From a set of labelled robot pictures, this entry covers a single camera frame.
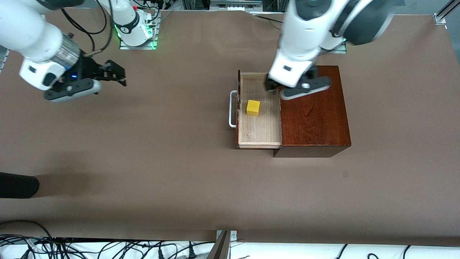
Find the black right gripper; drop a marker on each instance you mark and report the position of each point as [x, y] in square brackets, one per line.
[87, 69]

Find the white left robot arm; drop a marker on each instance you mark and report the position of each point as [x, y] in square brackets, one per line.
[302, 36]

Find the dark brown wooden cabinet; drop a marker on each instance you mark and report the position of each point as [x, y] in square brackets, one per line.
[316, 118]

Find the aluminium frame corner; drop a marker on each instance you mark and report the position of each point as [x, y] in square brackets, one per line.
[440, 16]

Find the aluminium table edge rail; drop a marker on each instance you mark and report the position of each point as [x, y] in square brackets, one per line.
[3, 59]

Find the grey metal bracket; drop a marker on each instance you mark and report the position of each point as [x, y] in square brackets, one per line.
[221, 248]

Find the black cylinder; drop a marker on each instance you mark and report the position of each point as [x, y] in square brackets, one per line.
[18, 185]

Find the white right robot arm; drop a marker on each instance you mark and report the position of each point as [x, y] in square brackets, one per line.
[32, 36]

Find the silver device box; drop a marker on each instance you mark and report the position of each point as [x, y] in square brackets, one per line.
[235, 4]

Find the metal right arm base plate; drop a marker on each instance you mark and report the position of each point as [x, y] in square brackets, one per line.
[138, 46]

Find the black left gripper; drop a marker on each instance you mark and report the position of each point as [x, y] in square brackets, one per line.
[270, 85]

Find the yellow block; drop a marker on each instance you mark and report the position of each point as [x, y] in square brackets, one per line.
[253, 108]

